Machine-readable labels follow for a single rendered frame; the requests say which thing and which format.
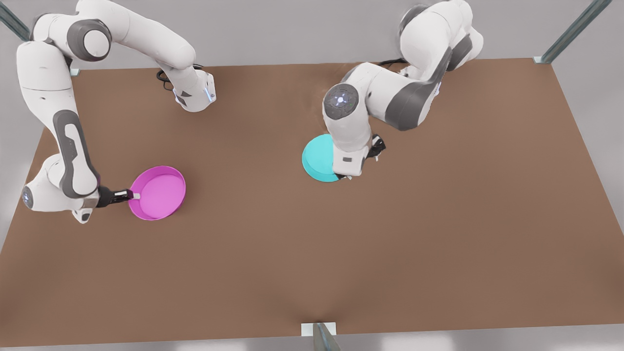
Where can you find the blue plate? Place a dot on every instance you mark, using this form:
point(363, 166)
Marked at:
point(318, 157)

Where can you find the silver frame post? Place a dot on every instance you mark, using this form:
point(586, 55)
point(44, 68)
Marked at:
point(13, 23)
point(570, 33)
point(321, 336)

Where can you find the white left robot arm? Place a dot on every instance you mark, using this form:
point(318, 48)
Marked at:
point(419, 34)

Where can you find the pink plate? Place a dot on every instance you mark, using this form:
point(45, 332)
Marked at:
point(158, 194)

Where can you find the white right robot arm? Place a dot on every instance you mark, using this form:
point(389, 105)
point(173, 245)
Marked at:
point(44, 73)

